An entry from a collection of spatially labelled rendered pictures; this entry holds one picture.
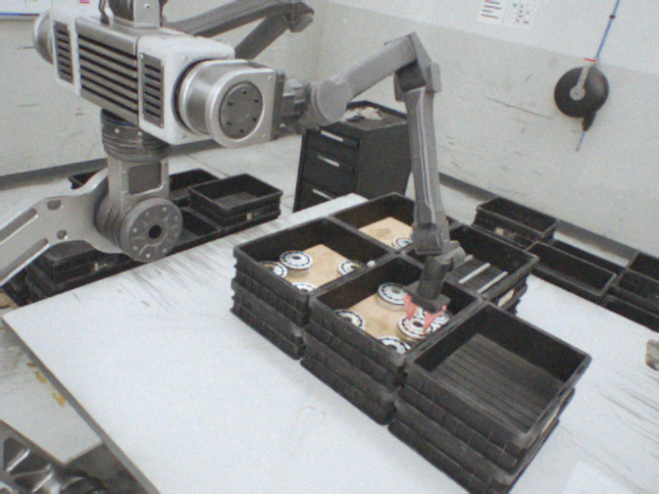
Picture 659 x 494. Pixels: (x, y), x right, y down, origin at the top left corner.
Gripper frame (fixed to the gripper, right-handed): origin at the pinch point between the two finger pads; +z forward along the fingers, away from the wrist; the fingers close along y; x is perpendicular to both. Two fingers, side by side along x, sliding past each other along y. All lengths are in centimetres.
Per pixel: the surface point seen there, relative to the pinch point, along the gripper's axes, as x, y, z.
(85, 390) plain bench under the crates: 66, 46, 21
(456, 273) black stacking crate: -42.6, 11.8, 5.5
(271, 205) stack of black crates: -69, 128, 36
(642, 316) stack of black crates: -154, -36, 39
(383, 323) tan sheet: 0.3, 9.4, 6.3
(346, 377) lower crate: 18.7, 5.4, 12.8
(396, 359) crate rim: 19.9, -6.8, -2.7
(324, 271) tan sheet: -5.8, 37.9, 6.5
